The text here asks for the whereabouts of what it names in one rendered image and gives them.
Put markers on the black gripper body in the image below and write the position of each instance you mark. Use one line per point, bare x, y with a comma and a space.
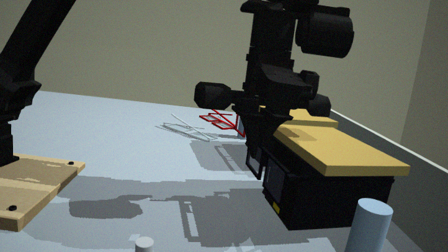
219, 96

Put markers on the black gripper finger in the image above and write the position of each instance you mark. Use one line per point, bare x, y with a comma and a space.
269, 124
251, 127

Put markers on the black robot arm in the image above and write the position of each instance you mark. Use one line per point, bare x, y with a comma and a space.
321, 30

